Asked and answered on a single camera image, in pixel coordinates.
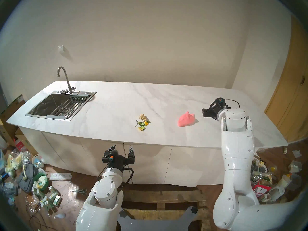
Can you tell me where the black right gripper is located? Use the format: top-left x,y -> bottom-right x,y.
202,105 -> 223,120

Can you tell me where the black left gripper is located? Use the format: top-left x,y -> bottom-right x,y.
102,145 -> 135,170

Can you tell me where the pink cleaning cloth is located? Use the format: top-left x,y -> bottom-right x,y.
177,111 -> 196,128

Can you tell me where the white kitchen cabinet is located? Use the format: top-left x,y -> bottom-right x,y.
19,127 -> 261,188

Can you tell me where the wooden pallet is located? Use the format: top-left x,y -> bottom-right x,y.
117,184 -> 217,231

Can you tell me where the white foam mesh sleeve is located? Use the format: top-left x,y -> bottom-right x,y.
49,173 -> 72,181

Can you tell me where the grey slotted sink caddy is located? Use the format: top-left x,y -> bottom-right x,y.
70,93 -> 90,103

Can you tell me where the steel sink rack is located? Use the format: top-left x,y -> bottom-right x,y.
50,100 -> 83,118

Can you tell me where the white round tub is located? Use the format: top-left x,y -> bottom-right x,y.
32,154 -> 45,168

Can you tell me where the green bowl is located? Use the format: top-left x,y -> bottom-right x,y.
33,173 -> 49,191

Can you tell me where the stainless steel sink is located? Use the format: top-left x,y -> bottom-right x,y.
25,90 -> 97,122

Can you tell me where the wooden door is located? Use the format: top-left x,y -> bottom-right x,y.
264,14 -> 308,143

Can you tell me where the steel gooseneck faucet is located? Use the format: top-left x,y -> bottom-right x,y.
57,66 -> 75,94

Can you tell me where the red white package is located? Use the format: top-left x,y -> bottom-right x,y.
252,183 -> 272,197

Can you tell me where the grey fabric bag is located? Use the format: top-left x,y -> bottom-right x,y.
18,163 -> 39,193

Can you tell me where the red white box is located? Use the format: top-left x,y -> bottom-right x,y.
14,138 -> 26,152

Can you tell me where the clear plastic container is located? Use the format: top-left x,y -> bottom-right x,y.
289,160 -> 302,174

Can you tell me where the pale yellow package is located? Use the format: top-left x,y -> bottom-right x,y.
5,154 -> 17,178

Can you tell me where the brown cardboard box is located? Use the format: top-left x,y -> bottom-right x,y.
0,94 -> 26,140

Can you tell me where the crumpled clear plastic bag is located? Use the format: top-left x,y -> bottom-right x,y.
1,182 -> 19,202

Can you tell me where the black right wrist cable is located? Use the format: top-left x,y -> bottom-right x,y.
209,97 -> 241,111

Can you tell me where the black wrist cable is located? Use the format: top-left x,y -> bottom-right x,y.
118,167 -> 134,186
209,97 -> 241,111

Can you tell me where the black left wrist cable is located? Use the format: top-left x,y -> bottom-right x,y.
118,167 -> 134,186

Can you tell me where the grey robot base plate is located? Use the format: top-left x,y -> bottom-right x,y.
117,206 -> 198,231

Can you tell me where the black floor cable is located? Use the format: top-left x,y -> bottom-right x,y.
25,201 -> 49,231

